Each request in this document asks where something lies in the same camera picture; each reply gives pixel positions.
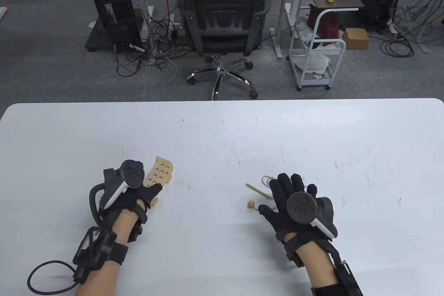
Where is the person's left hand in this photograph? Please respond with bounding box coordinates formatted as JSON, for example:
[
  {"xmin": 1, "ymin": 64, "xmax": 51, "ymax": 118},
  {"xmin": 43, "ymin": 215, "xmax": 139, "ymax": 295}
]
[{"xmin": 99, "ymin": 161, "xmax": 163, "ymax": 241}]

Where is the person's right hand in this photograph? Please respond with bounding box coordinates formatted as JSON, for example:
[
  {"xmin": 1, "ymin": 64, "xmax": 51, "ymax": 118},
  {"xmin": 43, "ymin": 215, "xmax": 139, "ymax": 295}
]
[{"xmin": 258, "ymin": 173, "xmax": 335, "ymax": 251}]

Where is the wooden crocodile lacing toy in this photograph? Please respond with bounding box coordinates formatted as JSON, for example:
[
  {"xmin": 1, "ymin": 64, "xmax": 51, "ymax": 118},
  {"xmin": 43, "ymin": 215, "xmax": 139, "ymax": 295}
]
[{"xmin": 143, "ymin": 157, "xmax": 174, "ymax": 208}]

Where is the person's right forearm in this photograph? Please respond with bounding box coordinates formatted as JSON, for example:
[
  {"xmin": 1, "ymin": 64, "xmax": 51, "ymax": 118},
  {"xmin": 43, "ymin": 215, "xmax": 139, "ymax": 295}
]
[{"xmin": 298, "ymin": 240, "xmax": 347, "ymax": 296}]

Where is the person's left forearm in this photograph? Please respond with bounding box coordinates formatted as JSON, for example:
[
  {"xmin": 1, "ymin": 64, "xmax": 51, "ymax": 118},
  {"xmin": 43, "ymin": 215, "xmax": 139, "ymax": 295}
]
[{"xmin": 75, "ymin": 208, "xmax": 139, "ymax": 296}]

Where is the black and white tracking controller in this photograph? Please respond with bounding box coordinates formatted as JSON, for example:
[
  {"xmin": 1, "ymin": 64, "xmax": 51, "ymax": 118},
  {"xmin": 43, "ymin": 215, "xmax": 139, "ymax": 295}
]
[
  {"xmin": 100, "ymin": 159, "xmax": 145, "ymax": 210},
  {"xmin": 287, "ymin": 192, "xmax": 338, "ymax": 239}
]

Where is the white rolling cart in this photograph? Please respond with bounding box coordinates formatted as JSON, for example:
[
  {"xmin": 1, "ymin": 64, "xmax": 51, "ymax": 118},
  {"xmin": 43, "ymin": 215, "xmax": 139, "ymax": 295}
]
[{"xmin": 287, "ymin": 3, "xmax": 347, "ymax": 92}]

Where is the white crumpled paper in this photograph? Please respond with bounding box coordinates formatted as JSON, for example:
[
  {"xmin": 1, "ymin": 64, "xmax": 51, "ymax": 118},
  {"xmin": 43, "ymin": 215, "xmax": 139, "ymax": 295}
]
[{"xmin": 293, "ymin": 54, "xmax": 330, "ymax": 74}]

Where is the black mesh office chair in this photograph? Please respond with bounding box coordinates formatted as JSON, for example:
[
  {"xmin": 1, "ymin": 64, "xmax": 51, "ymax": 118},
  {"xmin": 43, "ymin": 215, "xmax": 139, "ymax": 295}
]
[{"xmin": 177, "ymin": 0, "xmax": 272, "ymax": 100}]

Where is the brown cardboard box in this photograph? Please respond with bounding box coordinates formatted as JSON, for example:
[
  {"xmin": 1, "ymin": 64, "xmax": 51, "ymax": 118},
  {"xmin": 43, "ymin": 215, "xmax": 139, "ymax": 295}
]
[{"xmin": 343, "ymin": 28, "xmax": 369, "ymax": 49}]

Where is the dark red bag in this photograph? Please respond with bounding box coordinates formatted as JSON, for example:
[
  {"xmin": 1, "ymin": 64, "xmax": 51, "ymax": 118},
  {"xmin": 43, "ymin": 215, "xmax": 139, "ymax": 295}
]
[{"xmin": 308, "ymin": 5, "xmax": 341, "ymax": 46}]

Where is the black computer tower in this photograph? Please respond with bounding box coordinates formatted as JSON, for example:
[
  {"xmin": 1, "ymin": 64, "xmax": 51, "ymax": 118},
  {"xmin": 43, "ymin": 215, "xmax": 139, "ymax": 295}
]
[{"xmin": 93, "ymin": 0, "xmax": 145, "ymax": 54}]

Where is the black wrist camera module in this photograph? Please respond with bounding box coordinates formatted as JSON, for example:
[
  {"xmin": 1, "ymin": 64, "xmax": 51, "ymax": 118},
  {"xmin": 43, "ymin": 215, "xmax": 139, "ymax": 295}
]
[
  {"xmin": 129, "ymin": 221, "xmax": 143, "ymax": 244},
  {"xmin": 284, "ymin": 240, "xmax": 306, "ymax": 268}
]

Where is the black glove cable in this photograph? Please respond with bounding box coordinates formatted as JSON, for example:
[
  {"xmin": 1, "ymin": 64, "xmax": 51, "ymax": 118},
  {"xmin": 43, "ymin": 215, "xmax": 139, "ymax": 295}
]
[{"xmin": 89, "ymin": 183, "xmax": 109, "ymax": 228}]

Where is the black forearm strapped pack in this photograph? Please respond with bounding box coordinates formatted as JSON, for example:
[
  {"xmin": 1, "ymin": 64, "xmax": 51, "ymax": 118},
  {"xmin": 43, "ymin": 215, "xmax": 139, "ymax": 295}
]
[
  {"xmin": 72, "ymin": 227, "xmax": 129, "ymax": 282},
  {"xmin": 310, "ymin": 260, "xmax": 363, "ymax": 296}
]

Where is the white floor cable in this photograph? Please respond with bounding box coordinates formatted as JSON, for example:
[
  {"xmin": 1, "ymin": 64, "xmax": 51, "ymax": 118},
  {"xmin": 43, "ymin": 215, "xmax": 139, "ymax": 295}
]
[{"xmin": 165, "ymin": 50, "xmax": 179, "ymax": 82}]

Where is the black looped pack cable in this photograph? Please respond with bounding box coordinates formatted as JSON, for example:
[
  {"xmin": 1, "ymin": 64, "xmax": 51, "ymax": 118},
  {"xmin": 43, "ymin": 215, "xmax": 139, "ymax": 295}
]
[{"xmin": 27, "ymin": 260, "xmax": 78, "ymax": 295}]

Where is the tangle of black cables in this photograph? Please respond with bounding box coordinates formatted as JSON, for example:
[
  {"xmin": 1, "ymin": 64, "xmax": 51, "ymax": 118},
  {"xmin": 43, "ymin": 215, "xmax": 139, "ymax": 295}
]
[{"xmin": 116, "ymin": 5, "xmax": 195, "ymax": 78}]

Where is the coiled black floor cable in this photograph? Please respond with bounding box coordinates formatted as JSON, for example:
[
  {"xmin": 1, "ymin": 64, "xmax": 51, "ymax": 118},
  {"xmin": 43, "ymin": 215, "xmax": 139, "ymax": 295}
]
[{"xmin": 380, "ymin": 37, "xmax": 415, "ymax": 58}]

